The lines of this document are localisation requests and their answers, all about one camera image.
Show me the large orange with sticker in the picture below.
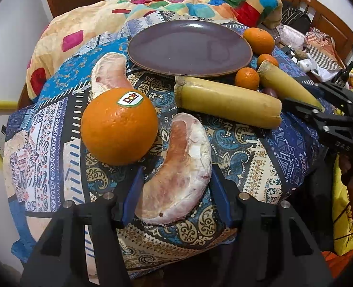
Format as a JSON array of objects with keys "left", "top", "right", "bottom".
[{"left": 81, "top": 88, "right": 158, "bottom": 166}]

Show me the colourful squares yellow quilt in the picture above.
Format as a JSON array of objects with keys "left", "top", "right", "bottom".
[{"left": 26, "top": 0, "right": 283, "bottom": 100}]

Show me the small tangerine left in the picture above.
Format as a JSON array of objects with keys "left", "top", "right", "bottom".
[{"left": 234, "top": 67, "right": 259, "bottom": 91}]

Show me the pink pomelo segment front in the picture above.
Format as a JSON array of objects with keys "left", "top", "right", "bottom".
[{"left": 135, "top": 113, "right": 212, "bottom": 226}]

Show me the pink pomelo segment back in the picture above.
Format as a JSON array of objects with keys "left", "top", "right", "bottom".
[{"left": 91, "top": 52, "right": 133, "bottom": 99}]

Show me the wooden bed headboard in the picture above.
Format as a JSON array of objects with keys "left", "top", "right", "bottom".
[{"left": 281, "top": 0, "right": 353, "bottom": 64}]

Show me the small tangerine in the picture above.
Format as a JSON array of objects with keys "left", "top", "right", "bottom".
[
  {"left": 257, "top": 54, "right": 279, "bottom": 67},
  {"left": 234, "top": 67, "right": 259, "bottom": 91}
]

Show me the purple round plate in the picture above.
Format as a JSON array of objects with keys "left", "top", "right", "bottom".
[{"left": 127, "top": 19, "right": 253, "bottom": 78}]

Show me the black backpack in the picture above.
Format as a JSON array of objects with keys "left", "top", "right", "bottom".
[{"left": 281, "top": 7, "right": 311, "bottom": 35}]

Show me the large orange right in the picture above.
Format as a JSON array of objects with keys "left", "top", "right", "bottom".
[{"left": 243, "top": 27, "right": 275, "bottom": 56}]

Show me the yellow sugarcane piece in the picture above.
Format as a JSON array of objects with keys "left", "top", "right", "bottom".
[
  {"left": 257, "top": 60, "right": 324, "bottom": 111},
  {"left": 174, "top": 76, "right": 282, "bottom": 129}
]

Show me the pink quilted bag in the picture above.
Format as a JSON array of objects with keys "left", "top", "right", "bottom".
[{"left": 277, "top": 25, "right": 305, "bottom": 50}]

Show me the small dark red grape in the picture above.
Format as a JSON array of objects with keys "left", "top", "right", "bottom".
[{"left": 263, "top": 88, "right": 278, "bottom": 99}]

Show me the small tangerine right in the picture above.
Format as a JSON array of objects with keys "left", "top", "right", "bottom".
[{"left": 257, "top": 54, "right": 279, "bottom": 67}]

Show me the pink pomelo segment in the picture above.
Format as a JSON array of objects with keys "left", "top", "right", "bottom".
[
  {"left": 135, "top": 113, "right": 212, "bottom": 226},
  {"left": 91, "top": 52, "right": 133, "bottom": 99}
]

